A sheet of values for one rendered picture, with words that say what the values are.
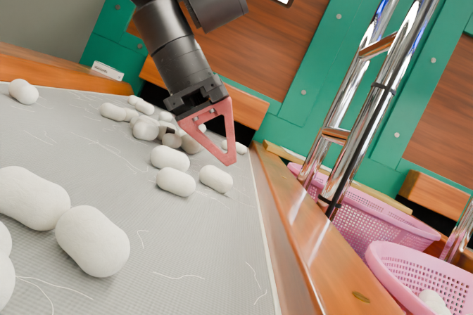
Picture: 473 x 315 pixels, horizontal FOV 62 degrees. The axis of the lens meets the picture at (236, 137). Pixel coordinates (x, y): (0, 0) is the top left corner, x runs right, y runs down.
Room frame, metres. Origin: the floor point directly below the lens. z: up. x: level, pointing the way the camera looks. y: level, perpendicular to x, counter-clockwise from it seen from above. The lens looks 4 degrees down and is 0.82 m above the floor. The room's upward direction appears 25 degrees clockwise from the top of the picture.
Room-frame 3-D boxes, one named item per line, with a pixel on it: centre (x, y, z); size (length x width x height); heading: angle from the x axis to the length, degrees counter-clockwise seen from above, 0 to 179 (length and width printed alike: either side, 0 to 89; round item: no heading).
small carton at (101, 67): (0.88, 0.32, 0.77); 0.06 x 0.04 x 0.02; 91
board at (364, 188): (0.89, -0.23, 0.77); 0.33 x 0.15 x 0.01; 91
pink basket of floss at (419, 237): (0.67, -0.23, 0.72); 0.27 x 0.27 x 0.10
